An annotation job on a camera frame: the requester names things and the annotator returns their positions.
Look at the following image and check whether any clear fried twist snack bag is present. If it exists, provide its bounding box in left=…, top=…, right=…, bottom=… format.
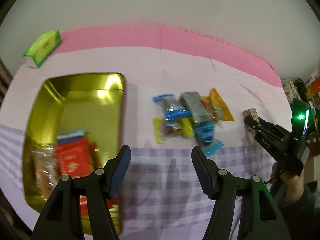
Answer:
left=31, top=144, right=59, bottom=200

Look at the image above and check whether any maroon gold toffee tin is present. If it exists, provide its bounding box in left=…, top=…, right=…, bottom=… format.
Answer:
left=22, top=73, right=131, bottom=239

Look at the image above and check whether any green tissue pack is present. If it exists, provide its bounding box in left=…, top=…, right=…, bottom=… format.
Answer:
left=22, top=30, right=62, bottom=68

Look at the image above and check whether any light blue small candy pack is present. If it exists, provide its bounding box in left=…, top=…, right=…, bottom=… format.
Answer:
left=194, top=122, right=224, bottom=158

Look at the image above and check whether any yellow pyramid snack pouch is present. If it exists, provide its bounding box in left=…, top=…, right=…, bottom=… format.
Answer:
left=201, top=88, right=235, bottom=123

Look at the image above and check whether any red cake snack pack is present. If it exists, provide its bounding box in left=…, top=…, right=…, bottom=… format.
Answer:
left=53, top=137, right=121, bottom=217

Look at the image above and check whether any grey sesame bar pack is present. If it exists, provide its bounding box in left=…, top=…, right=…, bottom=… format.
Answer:
left=179, top=92, right=212, bottom=125

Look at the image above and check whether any blue teal snack pack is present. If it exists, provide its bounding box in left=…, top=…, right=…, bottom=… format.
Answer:
left=56, top=128, right=86, bottom=145

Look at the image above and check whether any blue-ended clear candy pack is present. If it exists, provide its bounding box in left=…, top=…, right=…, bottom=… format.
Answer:
left=152, top=94, right=191, bottom=121

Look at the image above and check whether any yellow-ended small candy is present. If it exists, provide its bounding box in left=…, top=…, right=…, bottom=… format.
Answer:
left=152, top=117, right=195, bottom=144

